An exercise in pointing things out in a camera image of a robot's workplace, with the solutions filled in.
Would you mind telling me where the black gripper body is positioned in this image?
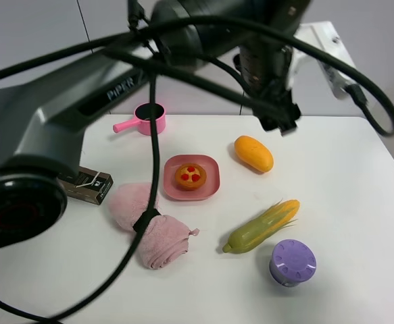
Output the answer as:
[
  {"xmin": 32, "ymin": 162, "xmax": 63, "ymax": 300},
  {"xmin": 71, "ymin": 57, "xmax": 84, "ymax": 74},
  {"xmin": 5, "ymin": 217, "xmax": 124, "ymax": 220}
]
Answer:
[{"xmin": 236, "ymin": 36, "xmax": 301, "ymax": 117}]

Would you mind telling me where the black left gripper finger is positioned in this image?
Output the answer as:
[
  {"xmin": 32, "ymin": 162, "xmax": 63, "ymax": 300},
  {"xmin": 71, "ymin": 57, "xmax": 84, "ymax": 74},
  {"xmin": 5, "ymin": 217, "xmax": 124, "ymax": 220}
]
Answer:
[{"xmin": 277, "ymin": 115, "xmax": 298, "ymax": 136}]

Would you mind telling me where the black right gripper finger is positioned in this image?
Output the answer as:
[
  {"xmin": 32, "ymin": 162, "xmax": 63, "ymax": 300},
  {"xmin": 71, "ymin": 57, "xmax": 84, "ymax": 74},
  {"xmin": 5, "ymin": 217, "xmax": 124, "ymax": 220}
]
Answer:
[{"xmin": 259, "ymin": 115, "xmax": 278, "ymax": 131}]

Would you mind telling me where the purple lidded can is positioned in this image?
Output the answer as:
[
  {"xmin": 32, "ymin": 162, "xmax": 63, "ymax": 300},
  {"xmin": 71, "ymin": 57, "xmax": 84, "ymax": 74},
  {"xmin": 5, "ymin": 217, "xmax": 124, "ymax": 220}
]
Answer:
[{"xmin": 269, "ymin": 239, "xmax": 317, "ymax": 288}]

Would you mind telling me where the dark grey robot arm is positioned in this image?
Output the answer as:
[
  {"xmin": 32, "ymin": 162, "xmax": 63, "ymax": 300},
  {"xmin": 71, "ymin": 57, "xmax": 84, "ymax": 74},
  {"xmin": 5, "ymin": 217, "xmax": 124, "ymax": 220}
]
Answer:
[{"xmin": 0, "ymin": 1, "xmax": 309, "ymax": 248}]

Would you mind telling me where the orange mango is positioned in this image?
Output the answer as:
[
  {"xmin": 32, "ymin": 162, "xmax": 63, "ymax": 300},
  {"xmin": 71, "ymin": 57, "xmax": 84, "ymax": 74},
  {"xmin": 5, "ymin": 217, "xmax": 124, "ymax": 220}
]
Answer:
[{"xmin": 234, "ymin": 136, "xmax": 274, "ymax": 173}]

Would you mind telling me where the pink square plate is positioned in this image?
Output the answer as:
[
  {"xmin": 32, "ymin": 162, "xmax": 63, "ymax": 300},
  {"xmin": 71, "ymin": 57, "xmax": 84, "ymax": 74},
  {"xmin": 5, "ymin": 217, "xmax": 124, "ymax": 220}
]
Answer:
[{"xmin": 163, "ymin": 155, "xmax": 220, "ymax": 201}]

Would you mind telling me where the fruit egg tart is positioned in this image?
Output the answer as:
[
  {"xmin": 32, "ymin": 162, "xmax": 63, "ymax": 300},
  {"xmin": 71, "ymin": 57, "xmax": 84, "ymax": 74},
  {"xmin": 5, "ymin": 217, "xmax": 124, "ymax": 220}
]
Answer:
[{"xmin": 174, "ymin": 163, "xmax": 207, "ymax": 191}]

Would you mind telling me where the green yellow corn cob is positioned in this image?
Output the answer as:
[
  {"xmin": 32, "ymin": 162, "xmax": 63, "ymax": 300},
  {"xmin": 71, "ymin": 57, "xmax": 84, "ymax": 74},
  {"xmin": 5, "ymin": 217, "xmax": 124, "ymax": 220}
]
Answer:
[{"xmin": 222, "ymin": 200, "xmax": 300, "ymax": 254}]

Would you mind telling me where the pink toy saucepan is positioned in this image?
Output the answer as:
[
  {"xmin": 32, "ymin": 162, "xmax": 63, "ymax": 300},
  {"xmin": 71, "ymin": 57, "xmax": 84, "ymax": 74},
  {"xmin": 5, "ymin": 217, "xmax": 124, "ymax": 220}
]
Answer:
[{"xmin": 112, "ymin": 103, "xmax": 166, "ymax": 136}]

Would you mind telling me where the rolled pink towel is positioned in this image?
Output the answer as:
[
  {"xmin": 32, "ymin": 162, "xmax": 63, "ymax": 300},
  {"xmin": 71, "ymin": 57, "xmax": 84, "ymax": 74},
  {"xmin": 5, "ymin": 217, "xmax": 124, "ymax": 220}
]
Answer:
[{"xmin": 109, "ymin": 183, "xmax": 199, "ymax": 269}]

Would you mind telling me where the black elastic band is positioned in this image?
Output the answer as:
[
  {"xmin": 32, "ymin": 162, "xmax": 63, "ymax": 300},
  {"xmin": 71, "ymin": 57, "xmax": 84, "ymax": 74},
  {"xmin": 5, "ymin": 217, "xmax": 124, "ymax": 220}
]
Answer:
[{"xmin": 132, "ymin": 209, "xmax": 160, "ymax": 234}]

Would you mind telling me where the dark cardboard box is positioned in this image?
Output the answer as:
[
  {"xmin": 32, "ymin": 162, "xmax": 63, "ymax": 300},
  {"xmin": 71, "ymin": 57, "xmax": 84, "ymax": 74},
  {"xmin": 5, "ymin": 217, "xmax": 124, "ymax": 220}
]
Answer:
[{"xmin": 58, "ymin": 167, "xmax": 114, "ymax": 205}]

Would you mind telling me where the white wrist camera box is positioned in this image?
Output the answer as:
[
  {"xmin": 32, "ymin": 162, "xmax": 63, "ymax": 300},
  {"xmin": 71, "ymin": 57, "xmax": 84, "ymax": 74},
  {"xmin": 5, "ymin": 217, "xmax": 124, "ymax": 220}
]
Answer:
[{"xmin": 289, "ymin": 21, "xmax": 365, "ymax": 101}]

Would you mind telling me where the black cable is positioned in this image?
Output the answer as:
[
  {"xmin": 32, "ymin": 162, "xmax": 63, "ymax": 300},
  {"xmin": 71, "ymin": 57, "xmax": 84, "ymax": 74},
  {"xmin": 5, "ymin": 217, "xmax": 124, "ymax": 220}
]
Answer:
[{"xmin": 0, "ymin": 0, "xmax": 394, "ymax": 324}]

